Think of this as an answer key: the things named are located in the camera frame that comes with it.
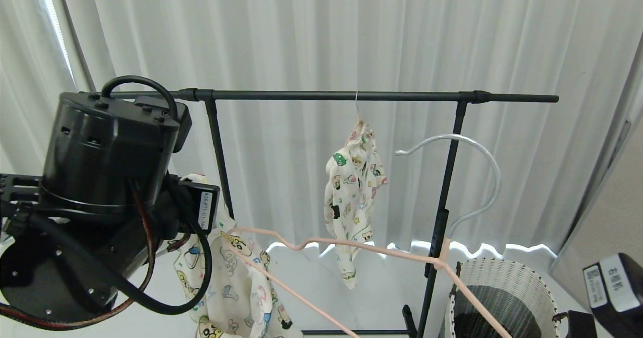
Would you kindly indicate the cream large-cartoon printed garment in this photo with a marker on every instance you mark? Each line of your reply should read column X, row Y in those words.
column 241, row 288

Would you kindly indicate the pink clothes hanger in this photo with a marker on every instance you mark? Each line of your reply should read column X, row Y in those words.
column 445, row 255
column 357, row 108

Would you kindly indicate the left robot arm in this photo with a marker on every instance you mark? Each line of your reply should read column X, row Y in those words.
column 100, row 152

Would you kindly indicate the black clothes rack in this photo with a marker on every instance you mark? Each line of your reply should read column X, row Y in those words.
column 351, row 96

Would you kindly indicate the white laundry basket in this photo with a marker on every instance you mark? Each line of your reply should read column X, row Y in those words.
column 502, row 277

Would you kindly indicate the cream small-print garment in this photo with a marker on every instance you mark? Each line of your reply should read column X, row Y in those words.
column 351, row 202

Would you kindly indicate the white curtain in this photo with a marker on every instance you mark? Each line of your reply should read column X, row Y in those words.
column 311, row 31

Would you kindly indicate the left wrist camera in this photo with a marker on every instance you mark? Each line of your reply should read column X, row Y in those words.
column 208, row 212

